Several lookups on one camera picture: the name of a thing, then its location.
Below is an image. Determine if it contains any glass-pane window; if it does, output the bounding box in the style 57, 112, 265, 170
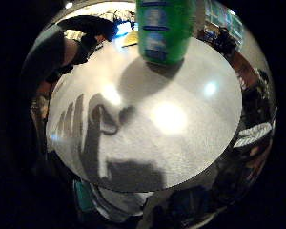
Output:
204, 1, 245, 50

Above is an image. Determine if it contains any yellow object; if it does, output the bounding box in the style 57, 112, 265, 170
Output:
121, 30, 140, 49

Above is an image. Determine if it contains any teal object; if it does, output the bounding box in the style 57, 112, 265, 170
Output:
73, 179, 95, 212

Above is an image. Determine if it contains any the person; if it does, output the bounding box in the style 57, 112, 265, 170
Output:
20, 15, 119, 108

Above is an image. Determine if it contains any white striped cloth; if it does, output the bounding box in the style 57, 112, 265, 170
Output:
233, 121, 275, 149

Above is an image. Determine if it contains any green labelled bottle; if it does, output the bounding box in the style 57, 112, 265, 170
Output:
135, 0, 197, 67

